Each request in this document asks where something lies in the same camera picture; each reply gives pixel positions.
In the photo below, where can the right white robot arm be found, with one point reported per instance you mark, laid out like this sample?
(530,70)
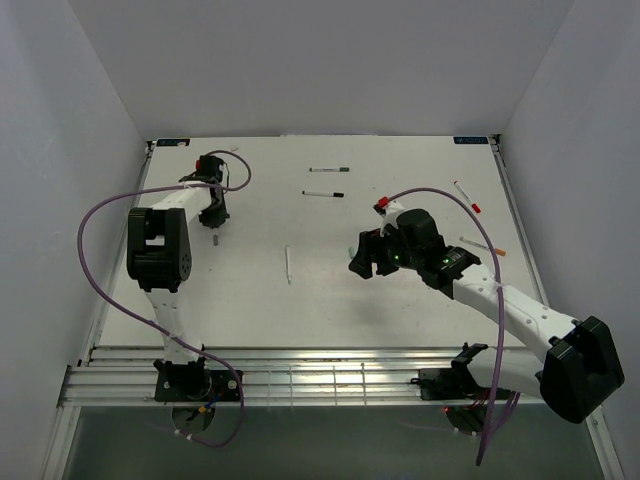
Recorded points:
(572,365)

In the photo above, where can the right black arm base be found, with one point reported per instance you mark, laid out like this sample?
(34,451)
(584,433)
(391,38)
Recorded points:
(469,375)

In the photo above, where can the left blue corner label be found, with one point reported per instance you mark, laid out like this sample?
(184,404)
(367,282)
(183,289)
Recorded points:
(184,142)

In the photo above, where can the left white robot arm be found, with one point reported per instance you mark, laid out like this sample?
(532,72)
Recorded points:
(159,259)

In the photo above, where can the green capped marker pen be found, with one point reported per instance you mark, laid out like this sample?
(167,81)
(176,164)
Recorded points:
(329,170)

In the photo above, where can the black capped marker pen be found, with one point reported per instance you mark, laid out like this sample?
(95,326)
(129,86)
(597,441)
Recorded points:
(323,194)

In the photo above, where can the teal capped marker pen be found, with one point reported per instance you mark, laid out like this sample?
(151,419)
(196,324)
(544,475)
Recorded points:
(288,264)

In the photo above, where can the red capped marker pen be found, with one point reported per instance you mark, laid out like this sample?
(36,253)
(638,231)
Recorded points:
(475,207)

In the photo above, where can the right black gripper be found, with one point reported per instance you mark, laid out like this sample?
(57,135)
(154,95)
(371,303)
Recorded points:
(372,243)

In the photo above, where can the orange capped marker pen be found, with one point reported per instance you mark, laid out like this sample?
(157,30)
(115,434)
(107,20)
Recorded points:
(484,247)

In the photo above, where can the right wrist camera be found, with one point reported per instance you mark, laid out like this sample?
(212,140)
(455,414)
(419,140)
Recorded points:
(389,211)

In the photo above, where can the right blue corner label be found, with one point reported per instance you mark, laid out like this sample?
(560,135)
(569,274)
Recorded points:
(470,140)

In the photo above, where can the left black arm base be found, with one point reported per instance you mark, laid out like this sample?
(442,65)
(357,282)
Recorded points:
(194,382)

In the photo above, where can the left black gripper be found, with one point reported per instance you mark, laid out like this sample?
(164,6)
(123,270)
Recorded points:
(217,218)

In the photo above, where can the blue corner label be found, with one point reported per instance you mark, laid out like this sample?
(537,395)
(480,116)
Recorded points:
(184,142)
(470,140)

